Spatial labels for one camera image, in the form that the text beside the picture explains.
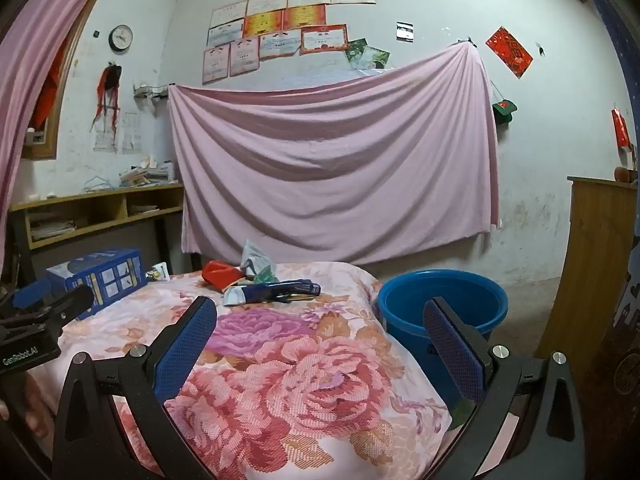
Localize blue cardboard box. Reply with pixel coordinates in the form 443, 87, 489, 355
46, 248, 148, 318

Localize group of wall certificates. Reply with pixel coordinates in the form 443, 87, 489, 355
202, 0, 377, 85

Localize paper wall calendar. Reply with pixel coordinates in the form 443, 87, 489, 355
94, 129, 119, 155
120, 112, 141, 154

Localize wooden window frame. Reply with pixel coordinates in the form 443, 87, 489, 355
22, 20, 88, 161

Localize round wall clock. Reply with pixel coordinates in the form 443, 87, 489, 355
109, 25, 134, 52

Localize blue plastic bucket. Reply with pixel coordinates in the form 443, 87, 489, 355
377, 270, 509, 411

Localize orange hanging cloth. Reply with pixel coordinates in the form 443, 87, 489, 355
30, 50, 66, 131

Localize red paper wall decoration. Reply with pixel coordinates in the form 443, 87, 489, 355
486, 26, 534, 80

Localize blue wire hanger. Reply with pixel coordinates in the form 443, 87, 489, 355
82, 175, 119, 194

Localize wooden cabinet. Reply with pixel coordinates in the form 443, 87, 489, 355
535, 176, 638, 376

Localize wire wall rack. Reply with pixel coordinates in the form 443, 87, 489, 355
132, 82, 171, 111

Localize green wall photo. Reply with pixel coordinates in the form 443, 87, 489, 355
357, 46, 391, 72
346, 39, 371, 65

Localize stack of books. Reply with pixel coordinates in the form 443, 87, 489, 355
119, 160, 180, 188

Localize red packet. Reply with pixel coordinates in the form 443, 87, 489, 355
201, 260, 246, 291
611, 107, 632, 151

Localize pink curtain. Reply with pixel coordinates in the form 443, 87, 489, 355
0, 0, 121, 241

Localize red tassel ornament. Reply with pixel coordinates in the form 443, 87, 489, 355
90, 62, 123, 133

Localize pink hanging sheet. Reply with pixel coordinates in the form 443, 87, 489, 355
168, 42, 501, 267

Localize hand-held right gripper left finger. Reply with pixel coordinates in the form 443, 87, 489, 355
52, 296, 219, 480

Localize wooden shelf desk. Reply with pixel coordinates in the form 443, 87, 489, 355
10, 183, 186, 286

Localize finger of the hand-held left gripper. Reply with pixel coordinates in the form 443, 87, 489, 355
12, 280, 54, 311
46, 285, 96, 329

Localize dark blue wrapper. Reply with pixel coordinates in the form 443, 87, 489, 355
252, 280, 322, 303

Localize stack of papers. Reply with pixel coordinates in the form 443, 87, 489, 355
30, 217, 76, 241

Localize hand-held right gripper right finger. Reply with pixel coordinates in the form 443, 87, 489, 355
422, 297, 587, 480

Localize red hanging packet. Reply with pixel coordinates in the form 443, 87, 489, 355
611, 107, 632, 151

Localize green cap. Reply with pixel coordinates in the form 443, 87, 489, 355
492, 99, 517, 126

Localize floral blanket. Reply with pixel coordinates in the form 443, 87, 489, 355
30, 260, 453, 480

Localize silver wrapper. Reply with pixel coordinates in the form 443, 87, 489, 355
240, 240, 276, 281

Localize blue starry curtain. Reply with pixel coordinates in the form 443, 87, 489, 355
570, 0, 640, 411

